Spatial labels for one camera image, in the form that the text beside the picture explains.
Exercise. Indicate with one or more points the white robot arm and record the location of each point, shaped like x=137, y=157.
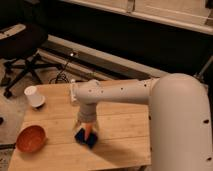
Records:
x=181, y=136

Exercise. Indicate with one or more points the white paper cup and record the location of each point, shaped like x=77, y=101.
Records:
x=35, y=98

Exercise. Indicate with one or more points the black office chair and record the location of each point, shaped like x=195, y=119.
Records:
x=18, y=46

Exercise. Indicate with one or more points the wooden table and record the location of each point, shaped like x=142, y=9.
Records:
x=121, y=141

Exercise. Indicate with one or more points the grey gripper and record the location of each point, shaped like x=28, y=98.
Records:
x=87, y=114

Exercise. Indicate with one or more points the orange ceramic bowl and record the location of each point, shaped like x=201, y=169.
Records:
x=31, y=139

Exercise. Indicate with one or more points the long baseboard rail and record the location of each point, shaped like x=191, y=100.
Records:
x=102, y=59

